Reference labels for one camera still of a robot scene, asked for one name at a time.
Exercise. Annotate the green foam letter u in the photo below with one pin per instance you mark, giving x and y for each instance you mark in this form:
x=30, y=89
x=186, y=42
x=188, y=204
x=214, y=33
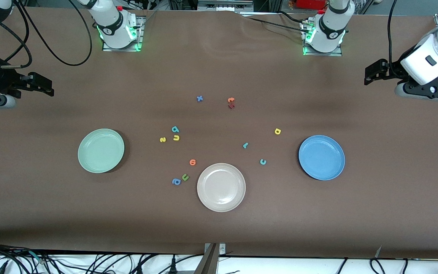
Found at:
x=185, y=177

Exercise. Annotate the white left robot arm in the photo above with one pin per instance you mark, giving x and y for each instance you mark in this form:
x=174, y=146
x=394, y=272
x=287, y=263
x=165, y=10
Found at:
x=329, y=26

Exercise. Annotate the green plate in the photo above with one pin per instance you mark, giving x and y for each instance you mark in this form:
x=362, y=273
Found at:
x=101, y=151

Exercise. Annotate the teal foam letter a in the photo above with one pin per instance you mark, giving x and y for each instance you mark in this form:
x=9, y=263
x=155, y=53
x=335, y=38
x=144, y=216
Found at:
x=175, y=129

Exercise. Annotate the blue foam letter a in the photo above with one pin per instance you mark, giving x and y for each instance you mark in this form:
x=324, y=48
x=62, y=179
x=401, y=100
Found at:
x=176, y=182

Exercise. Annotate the beige plate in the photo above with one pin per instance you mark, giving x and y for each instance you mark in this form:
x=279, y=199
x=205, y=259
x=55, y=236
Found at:
x=221, y=187

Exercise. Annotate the red box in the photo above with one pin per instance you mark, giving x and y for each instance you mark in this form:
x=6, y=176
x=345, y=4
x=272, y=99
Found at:
x=310, y=3

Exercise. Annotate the grey paper tab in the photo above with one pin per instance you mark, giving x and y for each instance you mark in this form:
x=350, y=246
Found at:
x=378, y=251

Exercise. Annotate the small metal mounting plate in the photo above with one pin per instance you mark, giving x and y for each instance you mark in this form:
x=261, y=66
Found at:
x=222, y=249

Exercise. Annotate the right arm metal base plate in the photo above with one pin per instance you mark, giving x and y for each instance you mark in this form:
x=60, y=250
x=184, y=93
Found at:
x=122, y=49

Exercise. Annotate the grey metal frame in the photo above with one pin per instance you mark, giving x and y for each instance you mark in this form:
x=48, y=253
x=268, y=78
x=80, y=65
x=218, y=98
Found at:
x=224, y=5

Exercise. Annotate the aluminium profile beam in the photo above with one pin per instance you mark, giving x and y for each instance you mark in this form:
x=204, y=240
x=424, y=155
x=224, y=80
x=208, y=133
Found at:
x=208, y=262

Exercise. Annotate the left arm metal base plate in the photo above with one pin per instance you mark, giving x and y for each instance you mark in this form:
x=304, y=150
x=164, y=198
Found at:
x=321, y=54

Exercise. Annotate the brown table cover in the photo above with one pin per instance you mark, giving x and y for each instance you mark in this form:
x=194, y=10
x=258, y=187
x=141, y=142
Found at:
x=219, y=228

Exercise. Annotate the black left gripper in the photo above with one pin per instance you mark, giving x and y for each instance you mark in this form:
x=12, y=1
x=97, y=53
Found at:
x=391, y=70

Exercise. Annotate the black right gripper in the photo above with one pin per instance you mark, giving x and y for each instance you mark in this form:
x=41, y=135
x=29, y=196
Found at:
x=1, y=80

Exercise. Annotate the blue plate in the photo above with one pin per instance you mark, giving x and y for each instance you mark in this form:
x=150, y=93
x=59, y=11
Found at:
x=321, y=158

